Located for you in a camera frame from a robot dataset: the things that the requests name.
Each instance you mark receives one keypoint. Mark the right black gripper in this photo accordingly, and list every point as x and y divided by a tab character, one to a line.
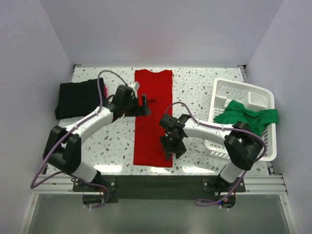
167	148

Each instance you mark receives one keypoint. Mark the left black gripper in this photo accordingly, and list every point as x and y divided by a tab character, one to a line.
138	112

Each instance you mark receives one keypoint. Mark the red t shirt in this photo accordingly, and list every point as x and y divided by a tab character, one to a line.
148	150

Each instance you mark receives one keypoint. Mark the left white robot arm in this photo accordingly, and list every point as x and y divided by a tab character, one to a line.
63	147

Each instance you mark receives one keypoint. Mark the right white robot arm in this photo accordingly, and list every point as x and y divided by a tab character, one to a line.
242	145

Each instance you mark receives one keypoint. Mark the folded pink t shirt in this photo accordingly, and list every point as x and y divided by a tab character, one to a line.
105	91

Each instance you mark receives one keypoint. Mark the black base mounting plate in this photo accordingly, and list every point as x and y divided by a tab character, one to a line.
156	187

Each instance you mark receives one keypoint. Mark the folded black t shirt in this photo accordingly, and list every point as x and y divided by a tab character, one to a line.
78	99

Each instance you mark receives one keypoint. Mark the green t shirt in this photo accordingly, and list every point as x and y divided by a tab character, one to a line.
257	121

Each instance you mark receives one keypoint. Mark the white plastic laundry basket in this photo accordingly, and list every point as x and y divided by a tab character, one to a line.
253	98

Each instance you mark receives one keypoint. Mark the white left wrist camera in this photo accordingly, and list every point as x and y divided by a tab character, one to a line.
134	85

